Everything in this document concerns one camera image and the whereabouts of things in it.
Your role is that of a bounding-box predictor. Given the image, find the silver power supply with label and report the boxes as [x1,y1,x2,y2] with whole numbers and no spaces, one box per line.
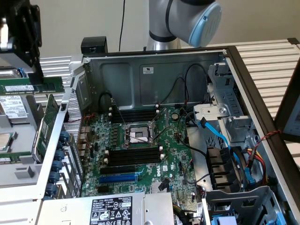
[42,192,175,225]

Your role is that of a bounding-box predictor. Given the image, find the silver chipset heatsink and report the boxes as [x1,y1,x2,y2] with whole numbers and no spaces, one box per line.
[151,182,171,194]

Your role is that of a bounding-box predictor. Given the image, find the blue SATA wire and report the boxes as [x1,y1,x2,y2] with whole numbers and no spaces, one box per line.
[198,118,235,150]

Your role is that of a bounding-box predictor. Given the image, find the silver rear port block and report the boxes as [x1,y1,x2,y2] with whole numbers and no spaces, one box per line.
[78,126,91,158]

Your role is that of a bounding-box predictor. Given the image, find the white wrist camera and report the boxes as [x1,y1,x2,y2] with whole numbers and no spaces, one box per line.
[0,22,15,52]

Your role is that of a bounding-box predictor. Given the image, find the blue plastic connector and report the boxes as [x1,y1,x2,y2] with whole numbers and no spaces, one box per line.
[243,168,256,185]

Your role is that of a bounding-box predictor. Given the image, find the thin metal locking lever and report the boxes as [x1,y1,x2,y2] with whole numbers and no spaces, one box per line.
[116,106,127,125]
[153,126,171,143]

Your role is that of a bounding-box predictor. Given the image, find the thick black looped wire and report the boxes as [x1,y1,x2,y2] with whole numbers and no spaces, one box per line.
[97,92,116,111]

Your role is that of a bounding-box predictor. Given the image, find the blue plastic block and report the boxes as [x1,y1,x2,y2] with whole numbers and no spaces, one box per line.
[210,215,238,225]

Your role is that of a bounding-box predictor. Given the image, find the silver hard disk with label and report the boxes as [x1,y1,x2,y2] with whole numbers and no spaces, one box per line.
[0,67,31,122]

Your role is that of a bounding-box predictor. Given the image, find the long black expansion slot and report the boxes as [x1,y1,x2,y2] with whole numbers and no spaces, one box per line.
[100,165,136,176]

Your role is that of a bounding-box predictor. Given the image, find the black motherboard wire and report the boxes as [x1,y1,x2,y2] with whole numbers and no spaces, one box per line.
[177,112,208,157]

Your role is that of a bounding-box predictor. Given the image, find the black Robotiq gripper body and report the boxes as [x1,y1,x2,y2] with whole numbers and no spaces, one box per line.
[7,0,43,51]

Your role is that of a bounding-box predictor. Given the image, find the green Dell motherboard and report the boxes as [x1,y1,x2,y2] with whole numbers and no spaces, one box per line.
[81,106,203,213]

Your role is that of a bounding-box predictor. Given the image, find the open grey PC case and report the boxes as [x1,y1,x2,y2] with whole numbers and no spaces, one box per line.
[0,45,300,225]

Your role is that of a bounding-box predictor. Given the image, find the green RAM stick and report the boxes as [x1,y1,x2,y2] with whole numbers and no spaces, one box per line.
[0,151,32,164]
[0,76,65,94]

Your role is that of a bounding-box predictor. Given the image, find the silver CPU chip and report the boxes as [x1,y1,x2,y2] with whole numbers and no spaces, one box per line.
[0,132,14,152]

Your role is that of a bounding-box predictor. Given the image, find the metal disk bay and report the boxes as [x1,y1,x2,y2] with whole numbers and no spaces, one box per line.
[193,103,255,144]

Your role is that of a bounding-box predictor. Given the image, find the black box device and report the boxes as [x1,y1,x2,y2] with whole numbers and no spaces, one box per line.
[81,37,108,55]

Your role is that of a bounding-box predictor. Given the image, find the blue expansion slot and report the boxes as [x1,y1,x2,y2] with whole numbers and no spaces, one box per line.
[98,172,138,185]

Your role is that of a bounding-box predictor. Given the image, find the open metal socket cover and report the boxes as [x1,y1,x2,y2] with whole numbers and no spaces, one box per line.
[151,107,171,141]

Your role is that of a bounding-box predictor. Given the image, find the black framed panel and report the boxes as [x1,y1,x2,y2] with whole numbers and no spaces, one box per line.
[273,60,300,143]

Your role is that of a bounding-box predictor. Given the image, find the red black twisted wire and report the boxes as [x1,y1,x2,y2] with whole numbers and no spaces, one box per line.
[82,113,97,126]
[254,129,282,150]

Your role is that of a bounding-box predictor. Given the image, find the black wire connector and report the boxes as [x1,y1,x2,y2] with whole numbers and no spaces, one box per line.
[158,178,170,192]

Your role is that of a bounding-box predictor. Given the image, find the grey parts rack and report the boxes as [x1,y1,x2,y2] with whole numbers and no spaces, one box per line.
[0,65,71,188]

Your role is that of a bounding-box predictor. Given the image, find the grey cage with cross braces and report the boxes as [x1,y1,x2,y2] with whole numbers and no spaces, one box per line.
[202,185,284,225]

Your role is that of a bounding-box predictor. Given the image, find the CPU socket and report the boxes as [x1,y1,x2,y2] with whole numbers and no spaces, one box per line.
[123,122,157,148]

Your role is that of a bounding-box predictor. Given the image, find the yellow red power wires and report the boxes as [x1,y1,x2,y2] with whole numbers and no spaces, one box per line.
[243,147,268,186]

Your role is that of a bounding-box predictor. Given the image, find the green graphics card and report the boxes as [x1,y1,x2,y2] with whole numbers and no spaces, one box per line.
[31,93,60,163]

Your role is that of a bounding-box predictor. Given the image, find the red and black wire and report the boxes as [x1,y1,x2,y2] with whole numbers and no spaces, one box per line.
[160,77,189,106]

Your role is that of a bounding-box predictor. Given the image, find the tall metal drive cage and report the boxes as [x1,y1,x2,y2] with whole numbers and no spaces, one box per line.
[207,62,246,118]

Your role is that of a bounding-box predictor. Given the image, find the black camera cable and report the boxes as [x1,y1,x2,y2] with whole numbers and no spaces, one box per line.
[118,0,126,52]

